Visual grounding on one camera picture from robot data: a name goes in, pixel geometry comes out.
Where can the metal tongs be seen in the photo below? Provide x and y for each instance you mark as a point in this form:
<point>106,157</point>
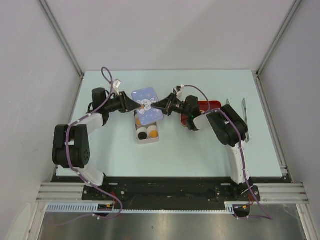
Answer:
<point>244,109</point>

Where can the aluminium frame rail left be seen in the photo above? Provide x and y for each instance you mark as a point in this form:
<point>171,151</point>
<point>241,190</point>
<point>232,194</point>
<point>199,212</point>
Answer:
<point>60,192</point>

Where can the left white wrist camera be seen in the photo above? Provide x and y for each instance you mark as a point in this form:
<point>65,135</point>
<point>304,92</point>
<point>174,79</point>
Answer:
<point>116,86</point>

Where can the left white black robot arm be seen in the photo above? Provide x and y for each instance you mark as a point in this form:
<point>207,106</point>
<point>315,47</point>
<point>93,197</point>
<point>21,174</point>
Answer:
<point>71,147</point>

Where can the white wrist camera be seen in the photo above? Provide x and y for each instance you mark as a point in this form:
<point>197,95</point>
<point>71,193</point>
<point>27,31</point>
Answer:
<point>178,90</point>
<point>116,86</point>

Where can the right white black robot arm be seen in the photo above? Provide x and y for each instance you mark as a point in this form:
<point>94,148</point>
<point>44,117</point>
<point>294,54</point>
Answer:
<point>229,128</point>

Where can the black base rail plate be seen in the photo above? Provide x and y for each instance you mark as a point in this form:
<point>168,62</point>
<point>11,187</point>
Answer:
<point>174,193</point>

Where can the aluminium corner post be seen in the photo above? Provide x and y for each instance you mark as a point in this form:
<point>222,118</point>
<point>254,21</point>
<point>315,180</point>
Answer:
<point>279,35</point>
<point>52,20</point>

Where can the aluminium frame rail right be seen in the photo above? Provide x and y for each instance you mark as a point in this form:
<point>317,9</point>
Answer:
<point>282,193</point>

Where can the white paper cup front right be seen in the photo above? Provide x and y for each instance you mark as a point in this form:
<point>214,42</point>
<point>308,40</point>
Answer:
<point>152,128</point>

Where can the aluminium corner post right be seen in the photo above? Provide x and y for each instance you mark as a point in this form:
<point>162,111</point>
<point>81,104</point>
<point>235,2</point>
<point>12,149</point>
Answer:
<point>279,35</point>

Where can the silver tin lid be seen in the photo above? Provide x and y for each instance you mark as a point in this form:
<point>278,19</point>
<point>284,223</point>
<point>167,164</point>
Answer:
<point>146,113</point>

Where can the orange round cookie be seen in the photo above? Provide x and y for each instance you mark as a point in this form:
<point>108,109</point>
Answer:
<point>154,134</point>

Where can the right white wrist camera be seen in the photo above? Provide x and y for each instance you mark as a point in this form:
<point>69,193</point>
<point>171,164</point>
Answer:
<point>178,90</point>

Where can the aluminium frame rail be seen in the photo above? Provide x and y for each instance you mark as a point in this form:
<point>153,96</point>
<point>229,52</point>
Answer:
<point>60,192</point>
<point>282,193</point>

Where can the black round cookie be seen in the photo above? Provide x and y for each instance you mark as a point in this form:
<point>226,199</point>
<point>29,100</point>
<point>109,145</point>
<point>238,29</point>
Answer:
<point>142,135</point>

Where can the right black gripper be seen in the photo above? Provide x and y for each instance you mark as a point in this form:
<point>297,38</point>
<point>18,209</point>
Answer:
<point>166,104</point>

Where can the lavender cookie tin box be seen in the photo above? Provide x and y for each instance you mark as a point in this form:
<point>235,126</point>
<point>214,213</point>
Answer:
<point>148,140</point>

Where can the white paper cup back left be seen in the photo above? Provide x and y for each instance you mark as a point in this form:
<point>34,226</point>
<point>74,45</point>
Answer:
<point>136,117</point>

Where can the white paper cup front left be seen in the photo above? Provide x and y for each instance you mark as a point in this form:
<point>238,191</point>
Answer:
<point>141,129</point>

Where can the red lacquer tray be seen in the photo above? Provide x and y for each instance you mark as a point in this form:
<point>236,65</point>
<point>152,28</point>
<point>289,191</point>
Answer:
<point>204,106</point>

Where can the white paper cup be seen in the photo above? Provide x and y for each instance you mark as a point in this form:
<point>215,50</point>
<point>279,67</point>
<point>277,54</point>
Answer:
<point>136,117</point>
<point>152,128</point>
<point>141,129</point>

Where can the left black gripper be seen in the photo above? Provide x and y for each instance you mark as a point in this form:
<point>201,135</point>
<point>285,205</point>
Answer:
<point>127,104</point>

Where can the aluminium corner post left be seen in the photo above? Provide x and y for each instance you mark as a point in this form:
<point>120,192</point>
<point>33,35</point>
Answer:
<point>52,20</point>

